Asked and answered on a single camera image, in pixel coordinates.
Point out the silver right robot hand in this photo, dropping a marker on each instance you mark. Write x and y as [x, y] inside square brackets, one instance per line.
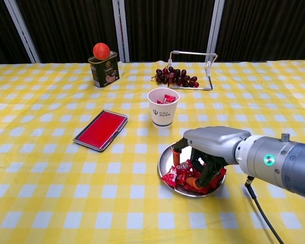
[213, 139]

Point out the red candy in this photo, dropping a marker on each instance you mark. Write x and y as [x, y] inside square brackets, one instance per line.
[185, 166]
[169, 98]
[159, 102]
[169, 178]
[219, 175]
[193, 190]
[179, 174]

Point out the silver metal plate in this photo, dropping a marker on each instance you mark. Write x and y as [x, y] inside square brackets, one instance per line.
[167, 157]

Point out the white paper cup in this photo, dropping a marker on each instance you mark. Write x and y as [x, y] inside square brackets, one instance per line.
[162, 117]

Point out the dark red grape bunch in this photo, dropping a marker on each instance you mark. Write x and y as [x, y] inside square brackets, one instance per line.
[172, 76]

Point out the red ink pad case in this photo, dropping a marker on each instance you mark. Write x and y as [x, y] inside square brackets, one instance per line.
[101, 129]

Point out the dark green tin can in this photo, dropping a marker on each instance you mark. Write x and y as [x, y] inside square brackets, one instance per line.
[104, 73]

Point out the orange red round fruit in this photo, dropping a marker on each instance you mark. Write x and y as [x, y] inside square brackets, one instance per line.
[101, 51]

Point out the yellow white checked tablecloth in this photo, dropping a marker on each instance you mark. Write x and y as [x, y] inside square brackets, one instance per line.
[66, 190]

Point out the black pleated curtain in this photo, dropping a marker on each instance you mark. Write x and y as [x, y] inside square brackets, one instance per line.
[66, 25]

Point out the white metal frame post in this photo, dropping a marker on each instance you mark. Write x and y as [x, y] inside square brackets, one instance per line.
[21, 28]
[125, 50]
[216, 25]

